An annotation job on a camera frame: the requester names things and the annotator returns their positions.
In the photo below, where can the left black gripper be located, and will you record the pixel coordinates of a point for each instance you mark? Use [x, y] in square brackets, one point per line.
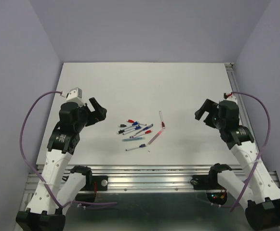
[99, 115]

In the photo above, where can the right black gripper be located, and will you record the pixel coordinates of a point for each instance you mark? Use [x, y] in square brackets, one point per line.
[208, 105]

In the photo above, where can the white marker red end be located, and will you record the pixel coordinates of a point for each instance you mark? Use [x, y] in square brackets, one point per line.
[161, 117]

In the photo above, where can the pink highlighter pen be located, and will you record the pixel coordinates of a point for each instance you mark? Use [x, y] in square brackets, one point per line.
[154, 137]

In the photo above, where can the light blue highlighter pen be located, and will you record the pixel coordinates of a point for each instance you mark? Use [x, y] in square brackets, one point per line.
[133, 139]

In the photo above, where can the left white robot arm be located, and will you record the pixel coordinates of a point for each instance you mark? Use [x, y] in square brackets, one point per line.
[48, 206]

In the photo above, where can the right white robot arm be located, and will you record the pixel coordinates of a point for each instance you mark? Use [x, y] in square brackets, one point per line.
[258, 195]

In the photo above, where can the blue gel pen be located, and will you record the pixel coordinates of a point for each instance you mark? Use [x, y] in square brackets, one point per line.
[140, 130]

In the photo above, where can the white marker black cap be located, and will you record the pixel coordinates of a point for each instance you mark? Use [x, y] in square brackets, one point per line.
[128, 130]

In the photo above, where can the white marker red cap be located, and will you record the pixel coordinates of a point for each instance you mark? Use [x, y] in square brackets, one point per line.
[142, 134]

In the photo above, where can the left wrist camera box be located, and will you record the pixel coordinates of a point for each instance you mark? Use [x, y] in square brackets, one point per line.
[75, 95]

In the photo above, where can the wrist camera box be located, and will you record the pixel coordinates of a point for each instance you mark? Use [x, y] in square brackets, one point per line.
[230, 97]
[75, 95]

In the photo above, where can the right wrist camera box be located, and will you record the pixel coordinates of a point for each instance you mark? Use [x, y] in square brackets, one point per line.
[230, 97]

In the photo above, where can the aluminium right rail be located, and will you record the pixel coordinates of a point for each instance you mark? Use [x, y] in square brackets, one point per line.
[244, 118]

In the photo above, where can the aluminium rail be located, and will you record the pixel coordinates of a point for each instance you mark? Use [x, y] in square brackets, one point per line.
[150, 179]
[244, 118]

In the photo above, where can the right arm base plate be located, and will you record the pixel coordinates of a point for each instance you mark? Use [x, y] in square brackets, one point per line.
[205, 182]

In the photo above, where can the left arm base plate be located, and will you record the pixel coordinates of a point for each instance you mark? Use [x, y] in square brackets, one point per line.
[95, 183]

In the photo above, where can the aluminium front rail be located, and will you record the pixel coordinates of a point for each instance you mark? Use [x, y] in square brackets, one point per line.
[150, 179]

